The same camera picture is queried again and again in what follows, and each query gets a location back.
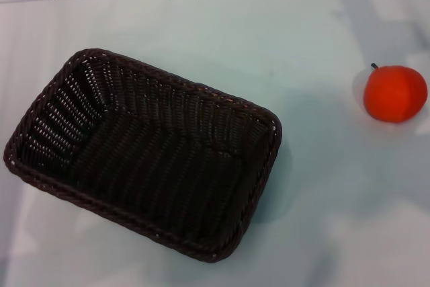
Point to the dark brown woven rectangular basket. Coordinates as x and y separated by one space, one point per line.
151 159

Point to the orange round fruit with stem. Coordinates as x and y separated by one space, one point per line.
394 93

